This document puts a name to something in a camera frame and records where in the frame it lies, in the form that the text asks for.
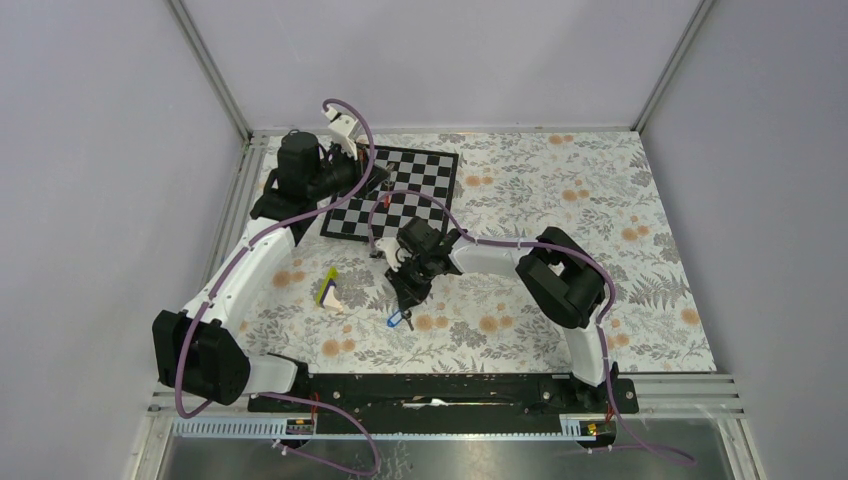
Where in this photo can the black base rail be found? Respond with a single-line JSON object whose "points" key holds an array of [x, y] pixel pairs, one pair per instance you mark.
{"points": [[465, 396]]}

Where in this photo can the black grey chessboard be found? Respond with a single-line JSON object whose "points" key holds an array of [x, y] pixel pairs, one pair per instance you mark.
{"points": [[433, 173]]}

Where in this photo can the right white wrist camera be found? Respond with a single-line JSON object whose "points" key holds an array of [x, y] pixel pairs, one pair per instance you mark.
{"points": [[391, 250]]}

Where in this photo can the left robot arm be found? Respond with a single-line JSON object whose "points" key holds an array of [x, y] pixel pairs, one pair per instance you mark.
{"points": [[196, 348]]}

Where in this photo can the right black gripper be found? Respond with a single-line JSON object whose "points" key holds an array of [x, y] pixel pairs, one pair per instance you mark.
{"points": [[409, 296]]}

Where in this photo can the grey perforated cable tray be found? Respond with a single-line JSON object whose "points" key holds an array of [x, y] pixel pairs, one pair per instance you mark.
{"points": [[327, 426]]}

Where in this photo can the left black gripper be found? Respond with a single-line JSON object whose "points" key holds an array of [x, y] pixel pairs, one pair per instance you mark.
{"points": [[355, 165]]}

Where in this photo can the toy brick stack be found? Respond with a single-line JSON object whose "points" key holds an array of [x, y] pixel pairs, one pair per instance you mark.
{"points": [[327, 298]]}

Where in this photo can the blue tag key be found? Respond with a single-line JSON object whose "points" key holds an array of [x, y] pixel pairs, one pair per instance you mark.
{"points": [[400, 317]]}

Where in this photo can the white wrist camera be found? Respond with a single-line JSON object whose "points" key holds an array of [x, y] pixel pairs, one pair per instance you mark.
{"points": [[343, 129], [391, 250]]}

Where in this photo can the red tag keyring bundle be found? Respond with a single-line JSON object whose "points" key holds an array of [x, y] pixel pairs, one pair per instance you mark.
{"points": [[386, 186]]}

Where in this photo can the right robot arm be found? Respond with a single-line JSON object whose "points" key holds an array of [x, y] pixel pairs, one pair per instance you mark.
{"points": [[569, 287]]}

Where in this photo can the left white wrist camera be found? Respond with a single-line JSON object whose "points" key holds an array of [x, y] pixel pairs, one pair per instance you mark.
{"points": [[343, 129]]}

